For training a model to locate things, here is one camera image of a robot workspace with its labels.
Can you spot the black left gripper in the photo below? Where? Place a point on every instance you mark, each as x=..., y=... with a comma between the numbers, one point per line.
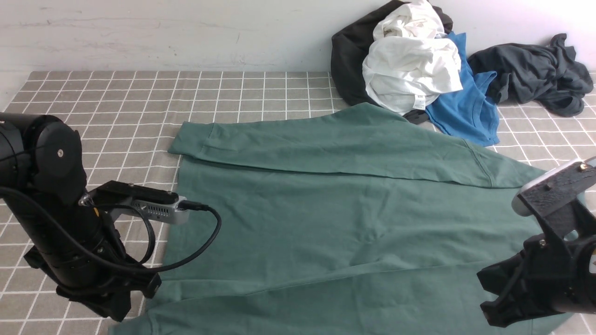
x=80, y=249

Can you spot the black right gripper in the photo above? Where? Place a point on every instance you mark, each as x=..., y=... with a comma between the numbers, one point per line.
x=559, y=265

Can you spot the green long sleeve shirt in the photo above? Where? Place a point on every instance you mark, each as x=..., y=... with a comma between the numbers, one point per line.
x=353, y=223

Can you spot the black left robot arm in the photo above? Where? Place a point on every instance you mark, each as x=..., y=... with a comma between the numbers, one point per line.
x=41, y=163

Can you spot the blue t-shirt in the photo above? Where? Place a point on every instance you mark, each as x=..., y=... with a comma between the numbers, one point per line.
x=467, y=113

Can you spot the white crumpled shirt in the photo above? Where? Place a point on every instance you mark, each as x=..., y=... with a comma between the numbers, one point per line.
x=411, y=61

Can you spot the dark grey crumpled garment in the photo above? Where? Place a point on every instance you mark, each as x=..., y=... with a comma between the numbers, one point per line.
x=548, y=74

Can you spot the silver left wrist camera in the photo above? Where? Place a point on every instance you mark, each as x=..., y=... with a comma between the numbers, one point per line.
x=119, y=198

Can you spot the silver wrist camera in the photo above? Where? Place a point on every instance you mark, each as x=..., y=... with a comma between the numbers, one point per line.
x=554, y=189
x=119, y=198

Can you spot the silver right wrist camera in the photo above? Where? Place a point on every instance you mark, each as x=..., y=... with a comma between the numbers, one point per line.
x=554, y=189

